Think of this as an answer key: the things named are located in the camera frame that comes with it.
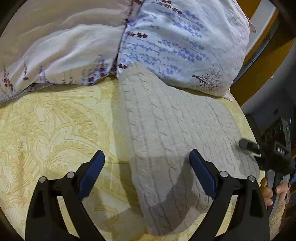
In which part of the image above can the beige cable-knit sweater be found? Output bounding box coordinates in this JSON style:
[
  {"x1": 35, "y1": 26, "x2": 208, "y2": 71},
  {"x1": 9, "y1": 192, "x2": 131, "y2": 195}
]
[{"x1": 118, "y1": 63, "x2": 259, "y2": 237}]

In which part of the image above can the floral lavender pillow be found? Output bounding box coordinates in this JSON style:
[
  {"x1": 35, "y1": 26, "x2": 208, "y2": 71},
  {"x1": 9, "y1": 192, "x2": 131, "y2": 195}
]
[{"x1": 1, "y1": 1, "x2": 255, "y2": 102}]

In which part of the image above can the person's right hand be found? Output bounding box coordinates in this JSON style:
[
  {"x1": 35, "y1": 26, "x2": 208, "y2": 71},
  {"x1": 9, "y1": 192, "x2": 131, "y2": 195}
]
[{"x1": 260, "y1": 178, "x2": 290, "y2": 208}]

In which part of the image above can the yellow patterned bedspread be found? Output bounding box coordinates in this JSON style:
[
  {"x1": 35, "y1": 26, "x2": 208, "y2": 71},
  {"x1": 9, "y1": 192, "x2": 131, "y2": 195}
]
[{"x1": 0, "y1": 76, "x2": 266, "y2": 241}]

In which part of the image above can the fluffy cream sleeve forearm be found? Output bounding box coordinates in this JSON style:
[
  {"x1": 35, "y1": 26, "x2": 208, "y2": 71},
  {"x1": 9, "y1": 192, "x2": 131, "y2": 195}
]
[{"x1": 269, "y1": 202, "x2": 285, "y2": 240}]

